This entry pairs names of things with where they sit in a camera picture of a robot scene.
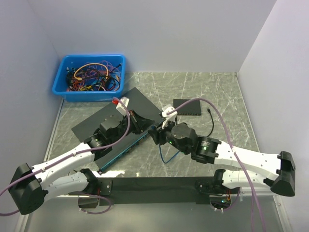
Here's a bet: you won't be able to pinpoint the blue ethernet cable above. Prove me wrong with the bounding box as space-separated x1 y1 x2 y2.
158 144 180 164

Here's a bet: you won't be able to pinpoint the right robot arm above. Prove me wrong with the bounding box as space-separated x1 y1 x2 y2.
148 122 296 197

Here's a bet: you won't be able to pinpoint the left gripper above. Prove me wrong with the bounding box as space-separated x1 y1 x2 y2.
110 109 155 145

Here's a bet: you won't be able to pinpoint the small black network switch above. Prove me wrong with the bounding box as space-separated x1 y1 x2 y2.
173 99 201 116

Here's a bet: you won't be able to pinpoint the blue plastic bin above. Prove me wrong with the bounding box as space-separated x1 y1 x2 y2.
52 54 126 102

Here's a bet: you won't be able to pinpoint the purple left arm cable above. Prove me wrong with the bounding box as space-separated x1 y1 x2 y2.
0 96 132 216

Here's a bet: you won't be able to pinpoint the aluminium rail frame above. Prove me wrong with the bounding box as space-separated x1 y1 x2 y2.
16 98 278 232

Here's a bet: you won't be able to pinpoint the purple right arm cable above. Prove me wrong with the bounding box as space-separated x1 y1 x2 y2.
166 98 266 232

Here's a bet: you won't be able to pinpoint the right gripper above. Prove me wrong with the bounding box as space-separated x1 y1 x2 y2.
148 116 190 155

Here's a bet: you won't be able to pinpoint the tangled cables in bin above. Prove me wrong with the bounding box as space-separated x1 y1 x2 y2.
65 60 122 92

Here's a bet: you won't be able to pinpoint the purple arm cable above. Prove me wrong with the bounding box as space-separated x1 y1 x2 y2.
166 98 266 232
0 96 132 216

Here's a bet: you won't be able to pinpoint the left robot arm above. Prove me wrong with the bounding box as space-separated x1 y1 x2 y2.
8 110 155 215

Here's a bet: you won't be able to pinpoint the large black network switch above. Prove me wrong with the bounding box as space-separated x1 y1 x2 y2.
71 87 163 171

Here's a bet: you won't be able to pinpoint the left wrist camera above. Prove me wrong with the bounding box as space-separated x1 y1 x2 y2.
112 97 129 116

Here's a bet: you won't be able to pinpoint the black cable on table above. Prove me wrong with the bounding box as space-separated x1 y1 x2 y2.
206 108 215 136

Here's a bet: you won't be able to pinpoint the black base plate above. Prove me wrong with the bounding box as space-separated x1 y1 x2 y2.
78 177 239 209

